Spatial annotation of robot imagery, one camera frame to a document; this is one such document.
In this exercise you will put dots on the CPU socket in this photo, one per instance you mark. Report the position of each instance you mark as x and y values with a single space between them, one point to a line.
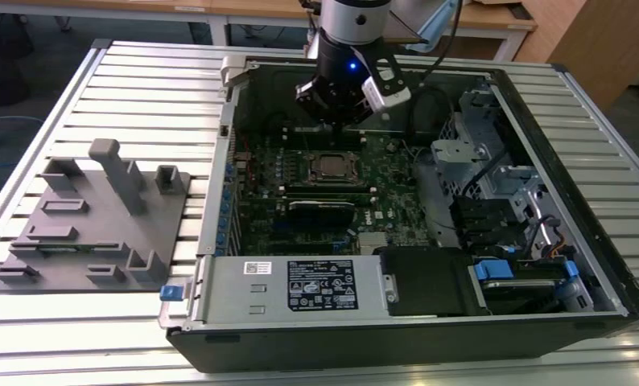
310 179

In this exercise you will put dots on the black RAM slot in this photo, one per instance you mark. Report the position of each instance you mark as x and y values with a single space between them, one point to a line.
323 199
323 190
323 194

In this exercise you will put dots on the blue expansion slot clip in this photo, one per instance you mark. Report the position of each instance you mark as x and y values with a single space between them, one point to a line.
220 238
225 208
223 222

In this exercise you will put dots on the grey case release latch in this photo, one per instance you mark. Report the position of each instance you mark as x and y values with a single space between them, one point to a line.
231 68

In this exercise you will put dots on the green motherboard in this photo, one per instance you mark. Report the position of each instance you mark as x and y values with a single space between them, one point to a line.
399 205

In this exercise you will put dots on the black graphics card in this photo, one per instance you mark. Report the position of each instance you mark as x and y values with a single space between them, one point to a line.
320 217

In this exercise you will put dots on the silver chipset heatsink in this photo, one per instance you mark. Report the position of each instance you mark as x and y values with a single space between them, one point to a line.
372 239

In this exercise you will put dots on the silver drive cage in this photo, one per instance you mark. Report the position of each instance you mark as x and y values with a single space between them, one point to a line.
511 181

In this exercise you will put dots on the wooden cabinet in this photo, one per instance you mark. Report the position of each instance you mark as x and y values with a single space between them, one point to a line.
602 36

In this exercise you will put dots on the hard disk in blue carrier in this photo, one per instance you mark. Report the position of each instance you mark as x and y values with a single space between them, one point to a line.
493 269

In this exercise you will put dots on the grey parts rack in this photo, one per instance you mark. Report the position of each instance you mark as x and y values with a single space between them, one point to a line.
109 225

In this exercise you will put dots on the silver power supply unit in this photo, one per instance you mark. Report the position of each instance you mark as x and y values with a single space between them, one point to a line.
232 297

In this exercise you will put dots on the blue power supply latch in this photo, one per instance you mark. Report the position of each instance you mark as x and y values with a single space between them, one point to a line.
169 292

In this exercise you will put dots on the black office chair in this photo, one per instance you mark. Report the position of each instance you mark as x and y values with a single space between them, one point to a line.
3 76

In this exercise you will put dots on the blue plastic clip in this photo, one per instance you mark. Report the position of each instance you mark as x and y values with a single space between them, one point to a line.
569 268

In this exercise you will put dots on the green RAM stick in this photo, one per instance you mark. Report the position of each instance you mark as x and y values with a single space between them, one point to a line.
62 248

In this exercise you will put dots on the black open PC case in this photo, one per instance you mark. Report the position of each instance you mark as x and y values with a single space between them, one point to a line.
350 350

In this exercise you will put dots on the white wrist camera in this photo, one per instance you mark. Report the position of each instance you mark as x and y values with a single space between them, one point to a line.
388 97

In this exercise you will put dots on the silver metal bracket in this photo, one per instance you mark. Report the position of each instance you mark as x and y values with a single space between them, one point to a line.
455 150

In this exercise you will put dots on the wooden desk white frame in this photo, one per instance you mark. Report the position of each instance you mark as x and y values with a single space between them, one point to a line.
109 3
490 24

